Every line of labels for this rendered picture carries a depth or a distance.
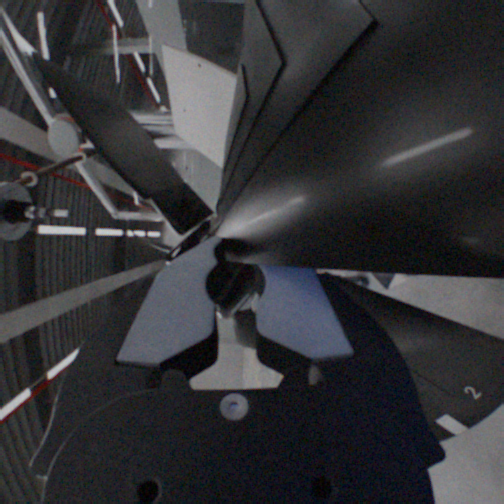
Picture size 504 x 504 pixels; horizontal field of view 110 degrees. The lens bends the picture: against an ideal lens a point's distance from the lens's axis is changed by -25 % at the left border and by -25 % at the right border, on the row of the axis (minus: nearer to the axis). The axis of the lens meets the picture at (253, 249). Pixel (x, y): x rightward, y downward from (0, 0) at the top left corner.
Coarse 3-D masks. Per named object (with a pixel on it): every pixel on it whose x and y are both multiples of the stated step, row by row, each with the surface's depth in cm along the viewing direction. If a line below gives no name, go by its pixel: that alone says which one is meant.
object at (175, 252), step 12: (216, 204) 34; (204, 228) 29; (192, 240) 28; (204, 240) 28; (180, 252) 27; (228, 264) 27; (240, 264) 27; (228, 276) 27; (240, 276) 27; (252, 276) 29; (228, 288) 27; (240, 288) 28; (252, 288) 30; (216, 300) 26; (228, 300) 27; (240, 300) 29; (216, 312) 33; (228, 312) 28
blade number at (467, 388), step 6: (462, 384) 17; (468, 384) 17; (474, 384) 16; (456, 390) 17; (462, 390) 17; (468, 390) 17; (474, 390) 16; (480, 390) 16; (486, 390) 16; (462, 396) 17; (468, 396) 17; (474, 396) 16; (480, 396) 16; (474, 402) 16
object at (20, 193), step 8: (0, 184) 20; (8, 184) 20; (16, 184) 22; (0, 192) 19; (8, 192) 21; (16, 192) 22; (24, 192) 23; (0, 200) 20; (24, 200) 23; (0, 208) 20; (0, 216) 20; (0, 224) 20; (8, 224) 21; (16, 224) 22; (24, 224) 24; (0, 232) 20; (8, 232) 21; (16, 232) 23; (24, 232) 24; (8, 240) 21
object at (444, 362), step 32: (352, 288) 24; (384, 320) 22; (416, 320) 20; (448, 320) 18; (416, 352) 20; (448, 352) 18; (480, 352) 16; (416, 384) 20; (448, 384) 18; (480, 384) 16; (480, 416) 16
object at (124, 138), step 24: (48, 72) 19; (72, 96) 22; (96, 96) 29; (96, 120) 25; (120, 120) 31; (96, 144) 23; (120, 144) 28; (144, 144) 33; (120, 168) 26; (144, 168) 30; (168, 168) 35; (144, 192) 28
